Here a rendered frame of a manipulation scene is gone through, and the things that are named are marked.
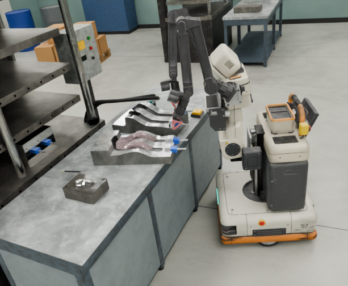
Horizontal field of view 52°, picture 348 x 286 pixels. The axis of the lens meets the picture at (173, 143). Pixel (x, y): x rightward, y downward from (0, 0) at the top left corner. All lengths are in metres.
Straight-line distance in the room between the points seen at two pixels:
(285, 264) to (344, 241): 0.48
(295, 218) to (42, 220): 1.61
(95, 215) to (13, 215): 0.47
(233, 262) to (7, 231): 1.48
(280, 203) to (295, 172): 0.25
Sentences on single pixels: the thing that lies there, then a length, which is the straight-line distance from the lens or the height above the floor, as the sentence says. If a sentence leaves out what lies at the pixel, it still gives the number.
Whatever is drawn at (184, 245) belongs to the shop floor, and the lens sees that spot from 2.79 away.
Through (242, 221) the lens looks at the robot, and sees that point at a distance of 2.57.
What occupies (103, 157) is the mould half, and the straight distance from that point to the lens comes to 2.29.
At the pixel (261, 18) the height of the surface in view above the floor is 0.77.
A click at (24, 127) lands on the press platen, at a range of 2.53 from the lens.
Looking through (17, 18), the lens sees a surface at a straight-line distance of 9.39.
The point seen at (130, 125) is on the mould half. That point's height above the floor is 0.87.
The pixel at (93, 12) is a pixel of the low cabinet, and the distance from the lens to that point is 9.76.
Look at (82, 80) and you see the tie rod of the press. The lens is 2.79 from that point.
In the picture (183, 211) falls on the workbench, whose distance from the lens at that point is 2.77.
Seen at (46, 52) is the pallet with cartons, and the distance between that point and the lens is 7.49.
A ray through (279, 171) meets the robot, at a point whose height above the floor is 0.63.
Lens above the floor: 2.01
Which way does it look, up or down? 30 degrees down
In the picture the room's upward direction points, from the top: 8 degrees counter-clockwise
